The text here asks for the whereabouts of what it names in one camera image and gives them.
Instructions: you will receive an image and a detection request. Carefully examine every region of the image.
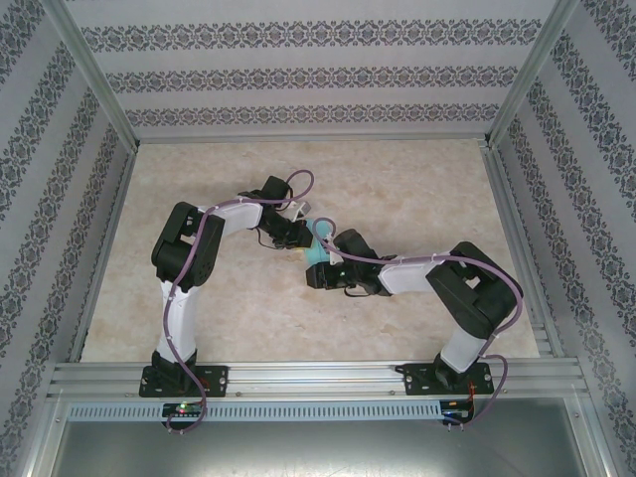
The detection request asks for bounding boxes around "teal paper sheet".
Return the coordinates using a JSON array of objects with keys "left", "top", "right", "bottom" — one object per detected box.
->
[{"left": 299, "top": 217, "right": 335, "bottom": 268}]

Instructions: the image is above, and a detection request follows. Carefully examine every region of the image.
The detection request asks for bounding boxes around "grey metal sheet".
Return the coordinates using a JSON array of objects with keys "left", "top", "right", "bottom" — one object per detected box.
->
[{"left": 49, "top": 421, "right": 605, "bottom": 477}]

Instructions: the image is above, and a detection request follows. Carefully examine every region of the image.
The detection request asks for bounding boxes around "black board with green light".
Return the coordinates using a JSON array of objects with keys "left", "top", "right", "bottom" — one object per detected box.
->
[{"left": 162, "top": 402, "right": 207, "bottom": 418}]

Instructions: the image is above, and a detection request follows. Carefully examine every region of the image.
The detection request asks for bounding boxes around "wide aluminium frame rail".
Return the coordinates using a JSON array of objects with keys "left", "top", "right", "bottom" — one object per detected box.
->
[{"left": 47, "top": 360, "right": 592, "bottom": 399}]

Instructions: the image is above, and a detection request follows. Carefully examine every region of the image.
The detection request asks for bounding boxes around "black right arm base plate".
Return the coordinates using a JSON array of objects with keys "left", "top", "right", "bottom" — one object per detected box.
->
[{"left": 399, "top": 361, "right": 495, "bottom": 398}]

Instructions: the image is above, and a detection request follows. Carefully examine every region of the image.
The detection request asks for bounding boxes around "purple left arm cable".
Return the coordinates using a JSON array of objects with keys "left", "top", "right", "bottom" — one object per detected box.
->
[{"left": 161, "top": 170, "right": 316, "bottom": 437}]

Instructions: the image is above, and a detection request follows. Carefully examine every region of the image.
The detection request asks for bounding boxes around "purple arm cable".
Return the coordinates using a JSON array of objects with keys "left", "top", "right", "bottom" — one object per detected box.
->
[
  {"left": 161, "top": 170, "right": 316, "bottom": 437},
  {"left": 315, "top": 217, "right": 525, "bottom": 432}
]

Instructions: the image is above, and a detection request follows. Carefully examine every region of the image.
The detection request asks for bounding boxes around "slotted grey cable duct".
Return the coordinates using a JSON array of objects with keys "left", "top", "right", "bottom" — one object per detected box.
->
[{"left": 67, "top": 399, "right": 444, "bottom": 424}]

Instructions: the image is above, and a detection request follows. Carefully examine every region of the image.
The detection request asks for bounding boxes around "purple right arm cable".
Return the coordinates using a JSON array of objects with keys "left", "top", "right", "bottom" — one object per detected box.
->
[{"left": 315, "top": 217, "right": 525, "bottom": 432}]

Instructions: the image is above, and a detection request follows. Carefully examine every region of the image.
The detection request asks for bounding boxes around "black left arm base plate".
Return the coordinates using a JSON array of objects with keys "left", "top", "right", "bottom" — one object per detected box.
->
[{"left": 138, "top": 364, "right": 232, "bottom": 399}]

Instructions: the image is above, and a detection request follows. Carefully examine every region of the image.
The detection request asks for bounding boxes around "aluminium frame post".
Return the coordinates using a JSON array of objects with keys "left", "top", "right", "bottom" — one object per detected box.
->
[
  {"left": 46, "top": 0, "right": 141, "bottom": 151},
  {"left": 483, "top": 0, "right": 581, "bottom": 149}
]

